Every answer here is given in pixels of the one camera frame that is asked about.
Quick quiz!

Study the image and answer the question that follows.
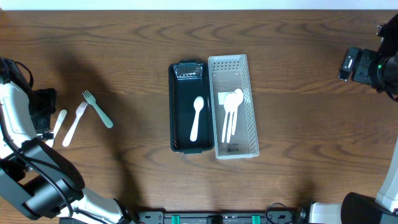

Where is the white fork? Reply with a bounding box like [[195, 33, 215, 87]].
[[62, 101, 88, 147], [45, 110, 67, 147]]

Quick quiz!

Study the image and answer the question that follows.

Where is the white spoon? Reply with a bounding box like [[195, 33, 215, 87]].
[[190, 96, 204, 142], [221, 93, 232, 143], [231, 88, 244, 135], [224, 92, 238, 143]]

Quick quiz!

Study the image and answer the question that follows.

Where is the clear plastic basket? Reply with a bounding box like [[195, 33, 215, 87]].
[[208, 54, 259, 160]]

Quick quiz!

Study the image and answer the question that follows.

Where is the black plastic basket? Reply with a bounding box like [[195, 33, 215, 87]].
[[168, 60, 214, 154]]

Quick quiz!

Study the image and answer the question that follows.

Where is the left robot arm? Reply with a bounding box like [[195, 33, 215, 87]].
[[1, 58, 139, 223]]

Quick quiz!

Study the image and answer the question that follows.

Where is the pale green plastic fork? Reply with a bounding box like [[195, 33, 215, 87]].
[[82, 90, 113, 128]]

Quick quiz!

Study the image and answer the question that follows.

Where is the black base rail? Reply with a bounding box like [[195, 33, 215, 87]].
[[137, 203, 310, 224]]

